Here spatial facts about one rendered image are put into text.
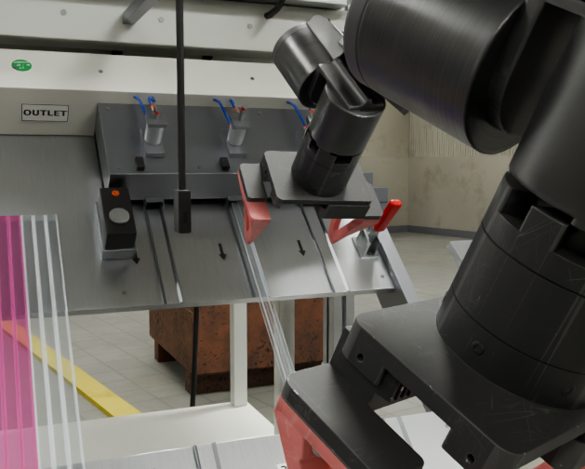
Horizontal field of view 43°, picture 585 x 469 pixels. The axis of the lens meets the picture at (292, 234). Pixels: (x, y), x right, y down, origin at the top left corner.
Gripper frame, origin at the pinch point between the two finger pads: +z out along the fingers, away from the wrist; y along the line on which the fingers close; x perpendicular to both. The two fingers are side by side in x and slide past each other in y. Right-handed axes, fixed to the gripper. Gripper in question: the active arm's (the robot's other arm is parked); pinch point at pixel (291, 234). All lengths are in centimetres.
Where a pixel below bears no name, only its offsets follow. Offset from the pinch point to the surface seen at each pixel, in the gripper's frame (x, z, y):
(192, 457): 17.7, 14.3, 10.9
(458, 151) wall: -691, 633, -661
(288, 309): -22, 48, -20
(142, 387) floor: -136, 291, -42
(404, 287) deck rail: -1.7, 13.0, -20.4
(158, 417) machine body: -21, 86, -2
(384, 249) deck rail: -8.1, 13.2, -19.8
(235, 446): 17.0, 14.2, 6.2
